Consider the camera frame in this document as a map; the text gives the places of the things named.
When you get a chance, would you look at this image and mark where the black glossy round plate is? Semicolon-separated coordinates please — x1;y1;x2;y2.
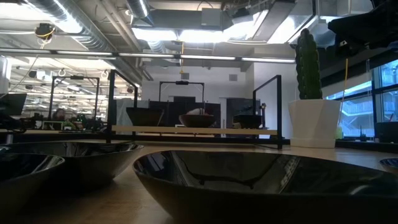
183;121;215;129
178;113;217;123

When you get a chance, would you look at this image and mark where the black ceiling device yellow cable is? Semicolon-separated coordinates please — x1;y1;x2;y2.
34;22;57;40

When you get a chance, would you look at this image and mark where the black tapered tub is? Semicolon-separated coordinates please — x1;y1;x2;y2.
374;122;398;144

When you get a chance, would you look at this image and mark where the black background gantry frame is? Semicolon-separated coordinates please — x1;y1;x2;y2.
49;75;101;121
158;80;205;103

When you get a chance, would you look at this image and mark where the wooden shelf board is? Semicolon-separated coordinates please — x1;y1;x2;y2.
111;125;278;136

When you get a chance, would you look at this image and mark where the long ceiling light bar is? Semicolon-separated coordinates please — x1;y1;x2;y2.
0;48;296;64

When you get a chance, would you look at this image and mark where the white faceted plant pot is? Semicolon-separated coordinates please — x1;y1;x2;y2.
287;98;342;149

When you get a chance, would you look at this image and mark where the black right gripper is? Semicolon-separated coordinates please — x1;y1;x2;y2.
328;0;398;51

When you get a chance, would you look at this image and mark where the black computer monitor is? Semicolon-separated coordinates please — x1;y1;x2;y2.
226;98;262;118
0;93;28;117

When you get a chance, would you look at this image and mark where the grey ceiling box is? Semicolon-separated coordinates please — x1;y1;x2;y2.
200;7;223;27

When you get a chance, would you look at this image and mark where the green cactus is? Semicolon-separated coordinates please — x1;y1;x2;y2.
294;27;323;100

